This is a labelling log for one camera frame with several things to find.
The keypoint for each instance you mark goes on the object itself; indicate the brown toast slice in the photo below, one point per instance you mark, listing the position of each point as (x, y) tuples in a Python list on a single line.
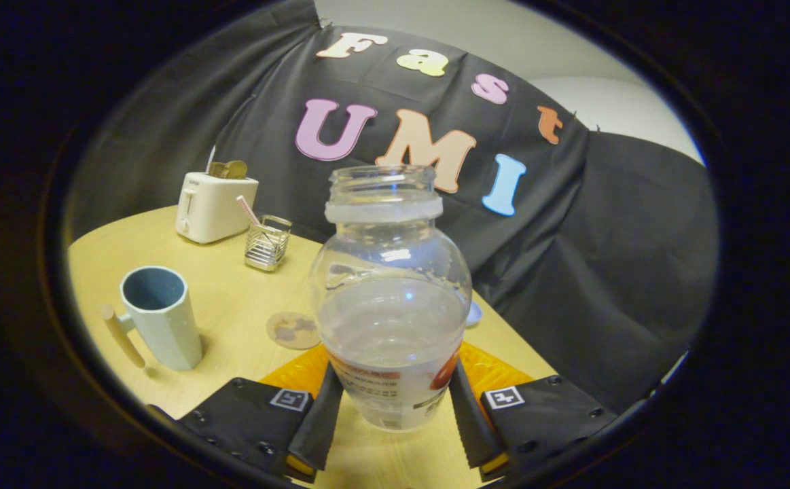
[(231, 170)]

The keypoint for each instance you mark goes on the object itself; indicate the pale blue cup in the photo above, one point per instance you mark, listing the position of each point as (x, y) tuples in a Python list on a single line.
[(164, 326)]

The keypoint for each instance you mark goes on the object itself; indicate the red striped straw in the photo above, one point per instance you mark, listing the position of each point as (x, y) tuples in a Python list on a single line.
[(248, 210)]

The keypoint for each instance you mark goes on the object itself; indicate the blue plate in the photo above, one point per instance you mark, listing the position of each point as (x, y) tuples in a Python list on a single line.
[(475, 314)]

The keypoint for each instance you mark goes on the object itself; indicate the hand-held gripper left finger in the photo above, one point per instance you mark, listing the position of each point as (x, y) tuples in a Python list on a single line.
[(323, 418)]

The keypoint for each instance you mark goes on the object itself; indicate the round cork coaster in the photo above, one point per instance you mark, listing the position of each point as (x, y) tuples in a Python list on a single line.
[(289, 331)]

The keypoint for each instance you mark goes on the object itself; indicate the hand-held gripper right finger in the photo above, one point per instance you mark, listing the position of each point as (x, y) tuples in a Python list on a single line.
[(469, 424)]

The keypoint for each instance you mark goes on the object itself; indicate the clear plastic juice bottle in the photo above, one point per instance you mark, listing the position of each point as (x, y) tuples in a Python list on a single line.
[(391, 326)]

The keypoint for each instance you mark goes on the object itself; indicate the white toaster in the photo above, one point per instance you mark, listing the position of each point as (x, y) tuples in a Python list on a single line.
[(214, 207)]

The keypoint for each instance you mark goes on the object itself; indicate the wooden table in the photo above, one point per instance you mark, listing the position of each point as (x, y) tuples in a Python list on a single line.
[(231, 305)]

